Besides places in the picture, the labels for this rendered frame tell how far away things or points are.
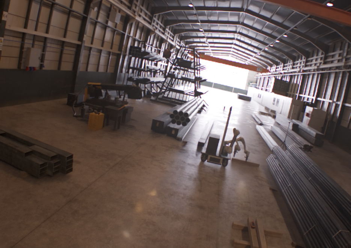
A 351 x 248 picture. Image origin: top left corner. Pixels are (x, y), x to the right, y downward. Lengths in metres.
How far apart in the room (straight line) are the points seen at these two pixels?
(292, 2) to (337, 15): 2.01
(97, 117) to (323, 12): 9.76
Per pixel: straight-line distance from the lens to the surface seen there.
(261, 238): 4.73
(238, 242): 4.63
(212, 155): 8.20
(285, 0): 11.45
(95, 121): 9.41
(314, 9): 11.70
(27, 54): 11.78
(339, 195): 5.67
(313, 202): 5.56
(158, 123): 10.54
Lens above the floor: 2.58
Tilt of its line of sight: 9 degrees down
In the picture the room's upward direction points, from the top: 12 degrees clockwise
